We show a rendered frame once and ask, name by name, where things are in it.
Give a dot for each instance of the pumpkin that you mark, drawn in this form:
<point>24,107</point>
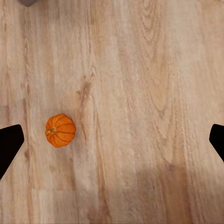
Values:
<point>60,130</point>

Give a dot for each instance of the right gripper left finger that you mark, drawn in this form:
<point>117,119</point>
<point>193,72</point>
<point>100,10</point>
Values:
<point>11,140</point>

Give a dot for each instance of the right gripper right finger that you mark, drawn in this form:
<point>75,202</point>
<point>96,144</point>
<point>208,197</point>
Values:
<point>217,139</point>

